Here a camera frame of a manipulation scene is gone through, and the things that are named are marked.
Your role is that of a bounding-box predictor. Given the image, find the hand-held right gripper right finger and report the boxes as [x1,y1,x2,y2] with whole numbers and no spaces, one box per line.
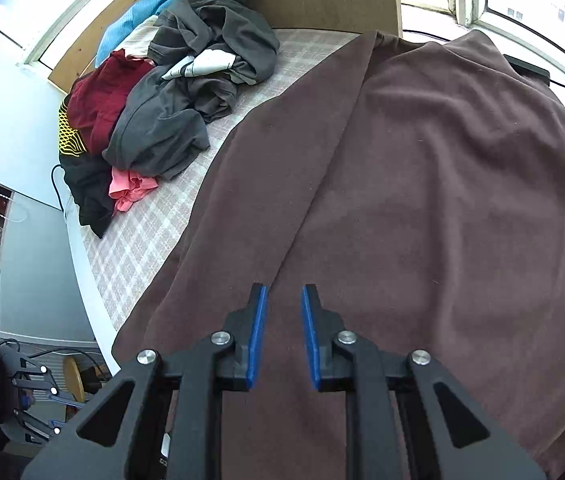
[301,284,548,480]

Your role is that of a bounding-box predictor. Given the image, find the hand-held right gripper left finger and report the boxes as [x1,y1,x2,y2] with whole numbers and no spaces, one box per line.
[21,282,269,480]

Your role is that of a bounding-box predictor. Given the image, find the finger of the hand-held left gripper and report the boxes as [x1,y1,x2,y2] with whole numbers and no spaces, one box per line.
[12,407,66,439]
[10,357,87,408]

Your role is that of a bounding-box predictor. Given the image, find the brown fleece garment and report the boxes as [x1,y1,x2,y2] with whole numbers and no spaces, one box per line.
[111,29,565,480]

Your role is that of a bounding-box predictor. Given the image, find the wooden stool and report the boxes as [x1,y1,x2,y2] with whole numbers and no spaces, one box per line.
[62,355,110,408]

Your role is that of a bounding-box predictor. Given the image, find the pink plaid blanket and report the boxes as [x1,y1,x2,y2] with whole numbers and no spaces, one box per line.
[65,27,363,361]

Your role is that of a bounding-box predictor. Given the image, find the pink garment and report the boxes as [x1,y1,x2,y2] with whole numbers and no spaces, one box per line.
[108,167,159,216]

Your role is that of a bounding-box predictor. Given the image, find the yellow black patterned garment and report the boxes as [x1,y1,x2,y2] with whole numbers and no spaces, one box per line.
[57,100,88,158]

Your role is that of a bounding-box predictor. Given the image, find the dark red garment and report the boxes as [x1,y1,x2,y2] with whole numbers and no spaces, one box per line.
[67,50,156,156]

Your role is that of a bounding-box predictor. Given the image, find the white printed garment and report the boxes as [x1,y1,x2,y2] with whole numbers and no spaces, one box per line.
[161,50,236,81]

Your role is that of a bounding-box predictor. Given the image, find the dark grey garment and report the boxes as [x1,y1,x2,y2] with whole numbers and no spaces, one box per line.
[147,0,280,121]

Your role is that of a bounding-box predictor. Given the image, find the light blue garment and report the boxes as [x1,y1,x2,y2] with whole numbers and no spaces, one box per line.
[95,0,220,68]

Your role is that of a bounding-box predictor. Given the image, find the light wooden plank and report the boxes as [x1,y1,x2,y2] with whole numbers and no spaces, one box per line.
[47,0,168,95]

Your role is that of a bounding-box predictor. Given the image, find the black power adapter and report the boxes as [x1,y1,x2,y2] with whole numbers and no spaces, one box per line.
[505,54,551,81]

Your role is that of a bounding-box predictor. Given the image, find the black wall cable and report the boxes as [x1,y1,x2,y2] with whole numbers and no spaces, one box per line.
[51,164,70,211]

